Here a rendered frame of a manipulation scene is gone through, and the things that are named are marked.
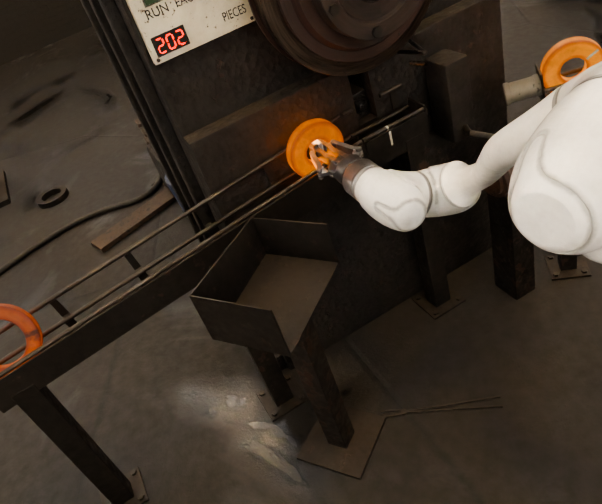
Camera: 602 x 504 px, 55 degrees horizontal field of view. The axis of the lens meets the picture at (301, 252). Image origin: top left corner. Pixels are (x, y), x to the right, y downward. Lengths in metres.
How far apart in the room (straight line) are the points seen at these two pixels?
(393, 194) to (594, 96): 0.54
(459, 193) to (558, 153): 0.61
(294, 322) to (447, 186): 0.43
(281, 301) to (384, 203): 0.32
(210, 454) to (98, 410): 0.51
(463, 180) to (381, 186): 0.17
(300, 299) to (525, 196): 0.72
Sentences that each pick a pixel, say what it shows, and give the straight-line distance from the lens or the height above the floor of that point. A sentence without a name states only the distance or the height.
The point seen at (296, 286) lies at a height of 0.60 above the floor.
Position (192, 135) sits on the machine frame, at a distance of 1.49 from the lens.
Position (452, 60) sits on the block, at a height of 0.80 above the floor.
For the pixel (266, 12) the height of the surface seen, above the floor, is 1.10.
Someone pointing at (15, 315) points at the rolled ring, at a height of 0.70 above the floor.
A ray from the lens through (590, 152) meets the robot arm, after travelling 0.68.
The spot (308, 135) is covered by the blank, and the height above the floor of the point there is 0.79.
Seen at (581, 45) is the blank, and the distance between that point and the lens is 1.70.
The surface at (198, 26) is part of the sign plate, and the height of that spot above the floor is 1.10.
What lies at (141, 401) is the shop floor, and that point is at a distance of 2.15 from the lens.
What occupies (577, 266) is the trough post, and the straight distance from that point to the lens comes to 2.13.
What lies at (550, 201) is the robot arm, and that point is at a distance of 0.67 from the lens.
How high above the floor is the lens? 1.45
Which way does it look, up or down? 37 degrees down
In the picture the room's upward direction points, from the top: 20 degrees counter-clockwise
